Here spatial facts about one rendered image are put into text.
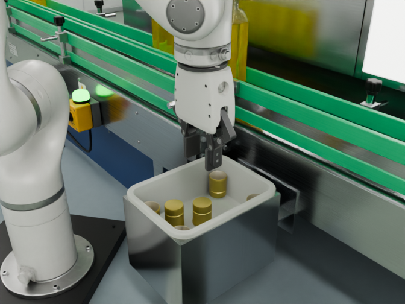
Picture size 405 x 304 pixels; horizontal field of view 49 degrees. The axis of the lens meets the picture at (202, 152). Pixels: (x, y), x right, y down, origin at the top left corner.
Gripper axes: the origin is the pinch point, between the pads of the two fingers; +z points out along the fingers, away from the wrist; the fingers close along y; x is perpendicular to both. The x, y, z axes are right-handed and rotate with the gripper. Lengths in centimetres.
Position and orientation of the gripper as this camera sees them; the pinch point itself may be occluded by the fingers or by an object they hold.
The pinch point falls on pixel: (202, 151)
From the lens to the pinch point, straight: 74.3
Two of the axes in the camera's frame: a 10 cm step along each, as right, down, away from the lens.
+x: -7.7, 3.0, -5.6
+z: 0.0, 8.8, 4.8
